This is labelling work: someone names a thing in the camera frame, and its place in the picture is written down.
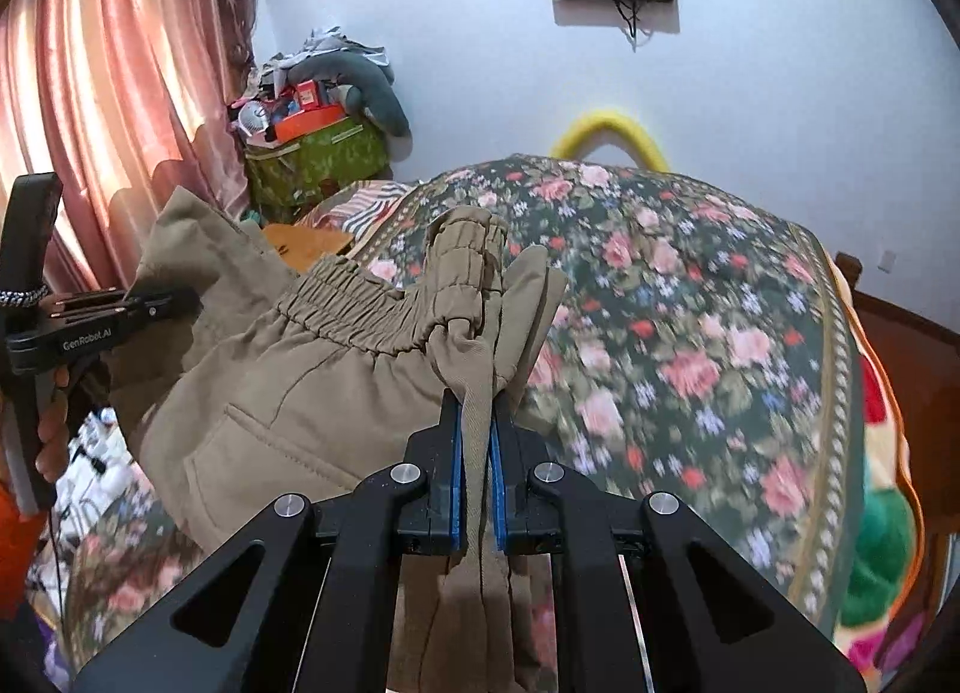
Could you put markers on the person's left hand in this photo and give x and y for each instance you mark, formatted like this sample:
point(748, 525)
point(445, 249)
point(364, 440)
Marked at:
point(69, 405)

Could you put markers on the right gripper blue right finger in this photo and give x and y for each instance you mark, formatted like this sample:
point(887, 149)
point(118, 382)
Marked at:
point(497, 479)

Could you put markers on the green fabric storage box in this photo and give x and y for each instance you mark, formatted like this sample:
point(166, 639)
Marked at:
point(287, 180)

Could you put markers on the bamboo lap desk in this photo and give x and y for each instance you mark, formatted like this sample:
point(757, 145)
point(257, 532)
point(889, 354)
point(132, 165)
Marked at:
point(301, 247)

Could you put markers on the pink curtain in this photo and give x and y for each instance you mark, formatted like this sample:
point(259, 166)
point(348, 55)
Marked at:
point(125, 101)

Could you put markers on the orange box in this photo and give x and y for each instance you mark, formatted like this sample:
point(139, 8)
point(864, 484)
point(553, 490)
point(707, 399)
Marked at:
point(307, 122)

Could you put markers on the floral green bedspread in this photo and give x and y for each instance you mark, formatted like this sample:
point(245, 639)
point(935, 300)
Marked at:
point(701, 346)

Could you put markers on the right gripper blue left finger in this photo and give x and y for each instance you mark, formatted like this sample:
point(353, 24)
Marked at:
point(456, 505)

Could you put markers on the colourful fleece blanket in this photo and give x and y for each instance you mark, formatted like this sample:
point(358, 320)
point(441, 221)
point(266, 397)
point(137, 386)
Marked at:
point(888, 554)

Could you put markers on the orange left sleeve forearm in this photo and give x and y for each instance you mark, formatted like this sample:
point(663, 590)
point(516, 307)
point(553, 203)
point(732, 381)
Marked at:
point(18, 542)

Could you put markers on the white wall socket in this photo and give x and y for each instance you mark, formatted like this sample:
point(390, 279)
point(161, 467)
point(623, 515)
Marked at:
point(887, 261)

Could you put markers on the yellow foam bed rail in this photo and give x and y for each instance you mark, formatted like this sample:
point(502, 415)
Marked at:
point(597, 128)

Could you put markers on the grey plush pillow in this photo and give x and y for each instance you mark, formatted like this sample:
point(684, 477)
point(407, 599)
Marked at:
point(369, 89)

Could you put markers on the olive khaki pants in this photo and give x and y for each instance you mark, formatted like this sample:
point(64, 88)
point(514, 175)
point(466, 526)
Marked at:
point(311, 381)

